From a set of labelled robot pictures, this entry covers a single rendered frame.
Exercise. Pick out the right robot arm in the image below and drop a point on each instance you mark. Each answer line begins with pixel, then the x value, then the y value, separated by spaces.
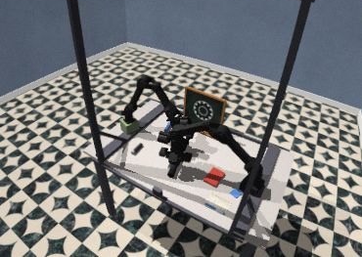
pixel 223 135

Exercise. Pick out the small blue flat block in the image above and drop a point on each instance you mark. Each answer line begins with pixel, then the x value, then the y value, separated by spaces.
pixel 235 193

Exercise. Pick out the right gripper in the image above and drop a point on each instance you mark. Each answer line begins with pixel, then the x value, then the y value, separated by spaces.
pixel 184 156

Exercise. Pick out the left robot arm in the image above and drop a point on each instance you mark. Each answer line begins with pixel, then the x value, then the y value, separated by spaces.
pixel 170 109

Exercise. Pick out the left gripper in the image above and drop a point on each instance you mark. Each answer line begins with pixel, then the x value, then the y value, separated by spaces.
pixel 189 136

